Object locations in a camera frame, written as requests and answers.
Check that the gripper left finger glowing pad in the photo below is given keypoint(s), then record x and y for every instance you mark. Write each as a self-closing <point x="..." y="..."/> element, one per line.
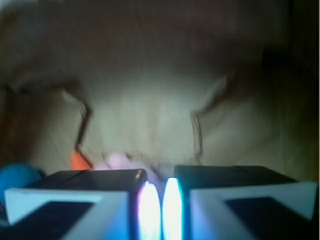
<point x="85" y="205"/>

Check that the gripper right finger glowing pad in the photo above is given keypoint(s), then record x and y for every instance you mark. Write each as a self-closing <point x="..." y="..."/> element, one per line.
<point x="238" y="203"/>

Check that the pink plush bunny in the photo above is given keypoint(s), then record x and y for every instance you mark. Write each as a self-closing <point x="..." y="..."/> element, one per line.
<point x="120" y="161"/>

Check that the orange toy carrot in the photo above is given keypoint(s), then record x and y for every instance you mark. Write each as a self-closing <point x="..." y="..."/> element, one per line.
<point x="79" y="162"/>

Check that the blue ball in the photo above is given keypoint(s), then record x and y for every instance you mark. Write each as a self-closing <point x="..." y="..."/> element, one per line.
<point x="16" y="176"/>

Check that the brown paper bag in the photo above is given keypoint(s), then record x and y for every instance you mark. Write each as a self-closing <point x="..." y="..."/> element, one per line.
<point x="167" y="82"/>

